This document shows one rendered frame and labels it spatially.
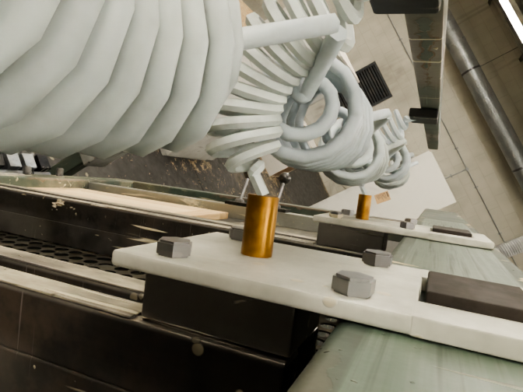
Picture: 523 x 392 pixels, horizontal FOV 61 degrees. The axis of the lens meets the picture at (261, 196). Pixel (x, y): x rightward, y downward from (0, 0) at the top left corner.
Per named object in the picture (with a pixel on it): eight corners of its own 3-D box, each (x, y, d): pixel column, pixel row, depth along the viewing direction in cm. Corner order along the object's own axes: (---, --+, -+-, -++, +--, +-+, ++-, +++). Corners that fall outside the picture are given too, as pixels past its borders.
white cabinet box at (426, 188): (276, 225, 577) (430, 154, 509) (295, 267, 569) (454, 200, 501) (259, 229, 521) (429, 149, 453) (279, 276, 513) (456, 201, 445)
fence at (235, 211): (97, 194, 161) (99, 182, 161) (361, 237, 127) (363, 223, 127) (87, 193, 157) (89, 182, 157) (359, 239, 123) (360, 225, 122)
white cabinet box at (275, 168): (264, 143, 691) (305, 121, 667) (279, 176, 683) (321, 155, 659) (253, 140, 649) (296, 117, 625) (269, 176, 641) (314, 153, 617)
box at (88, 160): (93, 143, 193) (124, 124, 188) (102, 168, 192) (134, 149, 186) (72, 140, 182) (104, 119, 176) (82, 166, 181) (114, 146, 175)
